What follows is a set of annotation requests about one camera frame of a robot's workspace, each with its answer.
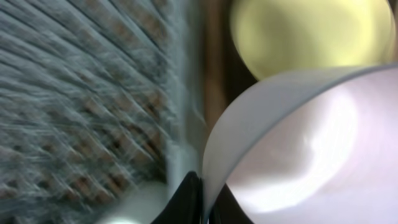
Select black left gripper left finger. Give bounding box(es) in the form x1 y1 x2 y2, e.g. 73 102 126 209
151 171 203 224

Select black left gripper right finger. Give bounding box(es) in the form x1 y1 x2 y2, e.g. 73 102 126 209
208 184 253 224

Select yellow plastic plate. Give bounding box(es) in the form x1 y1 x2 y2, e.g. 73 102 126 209
229 0 396 80

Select grey plastic dish rack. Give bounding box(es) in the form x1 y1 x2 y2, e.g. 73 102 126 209
1 0 206 223

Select pale green plastic cup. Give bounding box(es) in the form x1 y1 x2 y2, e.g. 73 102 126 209
96 182 169 224

